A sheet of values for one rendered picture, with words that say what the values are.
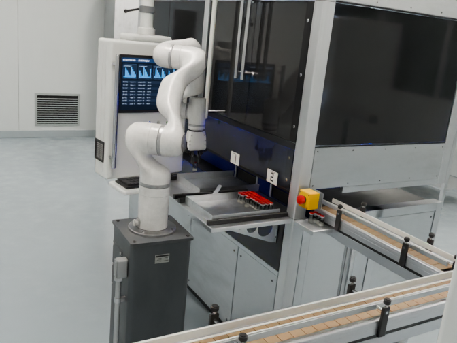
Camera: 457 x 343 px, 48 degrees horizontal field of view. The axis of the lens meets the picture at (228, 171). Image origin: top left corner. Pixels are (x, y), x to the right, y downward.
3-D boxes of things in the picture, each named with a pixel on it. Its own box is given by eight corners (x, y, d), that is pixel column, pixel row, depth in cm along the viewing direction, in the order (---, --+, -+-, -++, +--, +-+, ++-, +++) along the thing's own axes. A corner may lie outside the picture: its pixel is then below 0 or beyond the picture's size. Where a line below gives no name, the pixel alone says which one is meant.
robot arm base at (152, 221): (137, 239, 194) (139, 193, 190) (122, 222, 210) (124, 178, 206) (183, 235, 203) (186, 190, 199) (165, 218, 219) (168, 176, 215)
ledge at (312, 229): (318, 221, 233) (319, 217, 233) (337, 232, 223) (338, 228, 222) (294, 224, 226) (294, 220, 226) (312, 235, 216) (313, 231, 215)
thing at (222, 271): (232, 220, 470) (243, 124, 447) (411, 345, 299) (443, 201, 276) (127, 232, 419) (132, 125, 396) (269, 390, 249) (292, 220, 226)
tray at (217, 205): (248, 197, 251) (249, 190, 250) (279, 216, 230) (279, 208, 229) (185, 203, 234) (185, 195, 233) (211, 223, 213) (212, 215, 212)
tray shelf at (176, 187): (228, 177, 290) (228, 173, 289) (305, 221, 232) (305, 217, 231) (147, 182, 265) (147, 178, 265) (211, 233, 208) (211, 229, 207)
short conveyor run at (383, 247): (309, 226, 232) (313, 192, 228) (334, 222, 240) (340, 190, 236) (434, 299, 175) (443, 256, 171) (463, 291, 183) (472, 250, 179)
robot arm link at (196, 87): (166, 71, 233) (173, 122, 256) (201, 74, 231) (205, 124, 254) (170, 60, 239) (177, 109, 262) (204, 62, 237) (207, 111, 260)
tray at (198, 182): (232, 176, 285) (233, 170, 284) (258, 190, 264) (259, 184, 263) (176, 180, 268) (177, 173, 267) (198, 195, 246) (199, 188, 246)
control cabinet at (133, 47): (166, 164, 327) (175, 37, 306) (183, 172, 312) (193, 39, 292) (90, 171, 296) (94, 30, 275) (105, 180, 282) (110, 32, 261)
